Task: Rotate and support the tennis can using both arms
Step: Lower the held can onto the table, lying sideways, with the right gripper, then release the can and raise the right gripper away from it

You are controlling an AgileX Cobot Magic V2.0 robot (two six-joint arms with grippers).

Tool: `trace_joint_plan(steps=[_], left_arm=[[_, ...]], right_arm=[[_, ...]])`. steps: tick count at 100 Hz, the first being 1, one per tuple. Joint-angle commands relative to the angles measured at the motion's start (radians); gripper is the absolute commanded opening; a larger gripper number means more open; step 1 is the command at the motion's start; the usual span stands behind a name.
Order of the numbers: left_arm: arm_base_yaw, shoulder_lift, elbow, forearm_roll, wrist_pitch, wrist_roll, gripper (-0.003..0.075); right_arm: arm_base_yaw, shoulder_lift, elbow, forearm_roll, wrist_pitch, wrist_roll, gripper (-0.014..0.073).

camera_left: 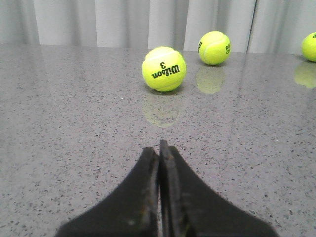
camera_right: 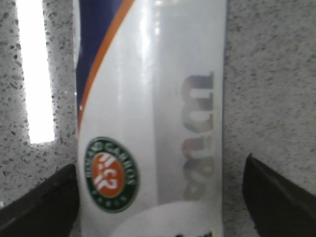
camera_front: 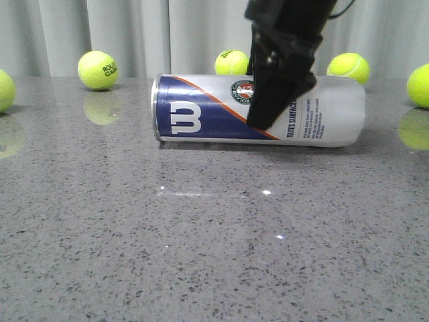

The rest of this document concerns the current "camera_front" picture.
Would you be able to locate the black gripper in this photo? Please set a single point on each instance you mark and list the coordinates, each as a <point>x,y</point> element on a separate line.
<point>285,37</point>

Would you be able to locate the white blue tennis ball can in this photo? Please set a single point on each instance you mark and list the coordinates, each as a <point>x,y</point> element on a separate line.
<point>213,108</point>

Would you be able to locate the centre tennis ball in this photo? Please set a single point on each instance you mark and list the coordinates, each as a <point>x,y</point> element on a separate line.
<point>231,62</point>

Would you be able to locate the right tennis ball with Wilson print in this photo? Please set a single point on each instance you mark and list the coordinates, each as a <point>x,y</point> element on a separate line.
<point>350,65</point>

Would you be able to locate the far right tennis ball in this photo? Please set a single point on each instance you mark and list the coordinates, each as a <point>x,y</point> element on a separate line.
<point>417,86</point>

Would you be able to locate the tennis ball with Roland Garros print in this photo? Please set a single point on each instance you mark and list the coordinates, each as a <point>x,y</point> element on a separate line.
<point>97,70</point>

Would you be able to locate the far left tennis ball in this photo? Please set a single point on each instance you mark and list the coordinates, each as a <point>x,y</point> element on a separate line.
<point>7,91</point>

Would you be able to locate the grey curtain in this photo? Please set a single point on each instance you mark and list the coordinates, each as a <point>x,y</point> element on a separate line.
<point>47,38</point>

